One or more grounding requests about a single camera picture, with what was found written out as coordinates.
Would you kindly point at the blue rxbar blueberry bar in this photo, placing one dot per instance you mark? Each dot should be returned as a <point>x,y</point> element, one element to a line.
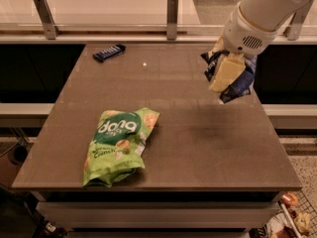
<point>109,53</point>

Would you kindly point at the wire basket with snacks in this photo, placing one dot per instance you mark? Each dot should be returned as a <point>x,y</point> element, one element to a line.
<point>296,219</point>

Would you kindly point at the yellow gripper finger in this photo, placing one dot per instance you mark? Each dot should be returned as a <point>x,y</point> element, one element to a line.
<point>228,69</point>
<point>219,46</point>

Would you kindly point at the metal railing bracket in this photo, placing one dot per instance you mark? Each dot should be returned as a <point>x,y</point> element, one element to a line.
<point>45,14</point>
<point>171,19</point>
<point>293,30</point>

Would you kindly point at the right metal railing bracket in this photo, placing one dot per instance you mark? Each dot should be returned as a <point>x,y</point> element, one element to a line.
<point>293,30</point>

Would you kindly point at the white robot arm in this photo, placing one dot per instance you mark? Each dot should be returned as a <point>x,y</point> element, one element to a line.
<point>269,15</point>

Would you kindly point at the green snack bag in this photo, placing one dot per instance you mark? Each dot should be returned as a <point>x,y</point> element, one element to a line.
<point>115,151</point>

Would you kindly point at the left metal railing bracket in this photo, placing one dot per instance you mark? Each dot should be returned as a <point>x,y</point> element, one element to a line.
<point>45,14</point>

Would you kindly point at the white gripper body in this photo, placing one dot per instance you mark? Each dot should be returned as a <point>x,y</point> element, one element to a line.
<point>244,37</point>

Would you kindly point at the blue chip bag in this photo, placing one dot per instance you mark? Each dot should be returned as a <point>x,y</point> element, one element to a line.
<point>241,86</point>

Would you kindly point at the middle metal railing bracket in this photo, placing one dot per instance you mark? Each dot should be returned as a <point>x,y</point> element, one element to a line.
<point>171,19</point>

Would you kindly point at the glass railing panel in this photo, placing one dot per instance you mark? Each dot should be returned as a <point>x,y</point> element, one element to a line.
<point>23,13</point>

